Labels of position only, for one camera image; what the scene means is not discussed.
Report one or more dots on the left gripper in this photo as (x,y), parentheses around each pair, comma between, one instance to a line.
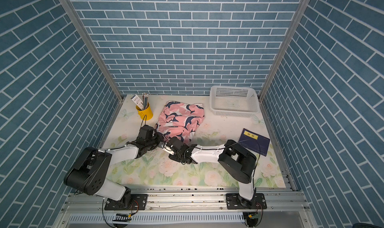
(159,137)

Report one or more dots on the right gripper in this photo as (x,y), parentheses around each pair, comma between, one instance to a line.
(173,157)

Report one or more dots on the pink shark-print shorts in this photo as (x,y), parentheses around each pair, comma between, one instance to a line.
(180,120)

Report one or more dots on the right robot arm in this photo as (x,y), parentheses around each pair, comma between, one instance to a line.
(238,161)

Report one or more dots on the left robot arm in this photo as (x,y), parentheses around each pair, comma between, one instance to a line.
(88,174)

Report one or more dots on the yellow pen cup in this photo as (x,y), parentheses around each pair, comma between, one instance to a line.
(146,114)

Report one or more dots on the floral table mat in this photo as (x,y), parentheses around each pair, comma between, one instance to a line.
(156,169)

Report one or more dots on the pens in cup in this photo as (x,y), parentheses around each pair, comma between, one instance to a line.
(145,101)

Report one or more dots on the dark blue book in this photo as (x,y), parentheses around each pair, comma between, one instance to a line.
(254,142)

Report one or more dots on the white plastic basket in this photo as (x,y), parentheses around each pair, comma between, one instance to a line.
(234,101)

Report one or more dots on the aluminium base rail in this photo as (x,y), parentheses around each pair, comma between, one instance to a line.
(191,208)

